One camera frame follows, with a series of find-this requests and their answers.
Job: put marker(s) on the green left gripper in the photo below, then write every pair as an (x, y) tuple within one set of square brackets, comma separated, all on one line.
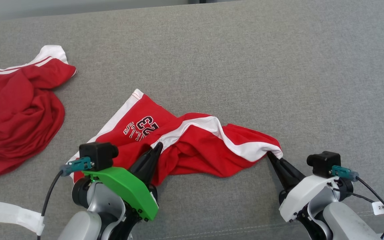
[(128, 190)]

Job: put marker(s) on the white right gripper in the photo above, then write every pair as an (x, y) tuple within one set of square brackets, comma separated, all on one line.
[(307, 193)]

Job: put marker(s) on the red shorts with number print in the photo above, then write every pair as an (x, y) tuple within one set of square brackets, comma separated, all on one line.
[(192, 146)]

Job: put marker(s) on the red shirt with white sleeves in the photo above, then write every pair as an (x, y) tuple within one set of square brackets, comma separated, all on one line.
[(15, 113)]

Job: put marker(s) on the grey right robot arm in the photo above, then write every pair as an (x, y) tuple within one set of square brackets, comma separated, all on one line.
[(345, 221)]

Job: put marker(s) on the white tape flag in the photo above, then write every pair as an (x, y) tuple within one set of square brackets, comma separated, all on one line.
[(8, 215)]

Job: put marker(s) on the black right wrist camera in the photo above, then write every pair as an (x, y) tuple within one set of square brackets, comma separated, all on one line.
[(323, 163)]

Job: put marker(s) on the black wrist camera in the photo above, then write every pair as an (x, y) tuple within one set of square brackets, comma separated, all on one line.
[(323, 163), (98, 155)]

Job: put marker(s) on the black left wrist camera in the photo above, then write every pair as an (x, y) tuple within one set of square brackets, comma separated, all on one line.
[(98, 155)]

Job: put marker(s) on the teal right camera connector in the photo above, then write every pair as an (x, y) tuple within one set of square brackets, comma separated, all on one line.
[(343, 172)]

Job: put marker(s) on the teal camera connector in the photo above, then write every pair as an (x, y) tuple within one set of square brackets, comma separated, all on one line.
[(343, 172), (77, 165)]

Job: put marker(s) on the teal left camera connector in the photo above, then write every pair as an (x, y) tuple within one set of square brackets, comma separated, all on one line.
[(77, 165)]

